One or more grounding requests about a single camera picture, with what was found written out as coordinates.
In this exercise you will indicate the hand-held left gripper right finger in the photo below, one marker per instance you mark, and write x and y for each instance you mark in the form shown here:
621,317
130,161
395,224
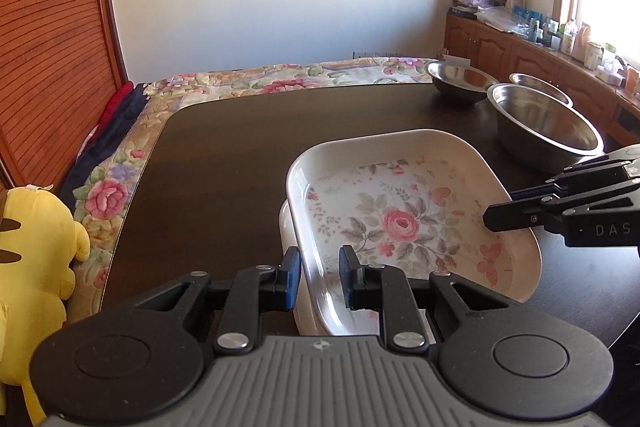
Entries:
347,279

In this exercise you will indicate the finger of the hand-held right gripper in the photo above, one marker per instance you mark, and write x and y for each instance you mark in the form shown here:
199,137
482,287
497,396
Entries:
520,217
585,174

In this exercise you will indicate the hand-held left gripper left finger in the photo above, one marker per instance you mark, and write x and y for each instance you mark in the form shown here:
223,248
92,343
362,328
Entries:
292,279

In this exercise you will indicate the white floral square plate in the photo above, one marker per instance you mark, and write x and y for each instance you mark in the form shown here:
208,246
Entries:
400,217
289,232

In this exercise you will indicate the large steel bowl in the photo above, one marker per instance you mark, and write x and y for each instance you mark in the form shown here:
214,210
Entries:
545,127

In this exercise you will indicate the orange packet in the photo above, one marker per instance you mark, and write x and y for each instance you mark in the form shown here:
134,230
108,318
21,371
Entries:
633,81

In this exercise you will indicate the tissue box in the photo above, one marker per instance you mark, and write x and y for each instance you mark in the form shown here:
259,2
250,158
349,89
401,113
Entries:
615,72

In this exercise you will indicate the wooden counter cabinet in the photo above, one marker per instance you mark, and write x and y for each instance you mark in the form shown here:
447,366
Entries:
530,57

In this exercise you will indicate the clear bottle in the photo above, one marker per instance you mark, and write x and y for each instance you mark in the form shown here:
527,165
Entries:
568,38

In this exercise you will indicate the white paper box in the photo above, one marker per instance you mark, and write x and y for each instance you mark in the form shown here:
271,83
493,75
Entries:
456,59

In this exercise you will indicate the row of blue boxes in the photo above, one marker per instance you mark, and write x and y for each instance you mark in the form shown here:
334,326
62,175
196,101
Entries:
527,13

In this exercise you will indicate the clear plastic bag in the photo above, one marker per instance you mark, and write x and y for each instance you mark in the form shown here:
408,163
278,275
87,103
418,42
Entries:
502,21

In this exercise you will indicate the floral bed blanket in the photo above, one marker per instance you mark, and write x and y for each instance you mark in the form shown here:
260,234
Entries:
250,79

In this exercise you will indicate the dark books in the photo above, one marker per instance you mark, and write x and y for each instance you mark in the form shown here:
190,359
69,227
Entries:
460,12

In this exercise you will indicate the red and navy clothes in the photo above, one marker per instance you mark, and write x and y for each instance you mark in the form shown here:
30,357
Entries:
110,122

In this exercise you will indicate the yellow plush toy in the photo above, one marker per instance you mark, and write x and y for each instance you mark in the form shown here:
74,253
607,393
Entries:
35,267

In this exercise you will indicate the wooden headboard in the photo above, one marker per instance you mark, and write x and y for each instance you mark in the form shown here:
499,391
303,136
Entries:
50,32

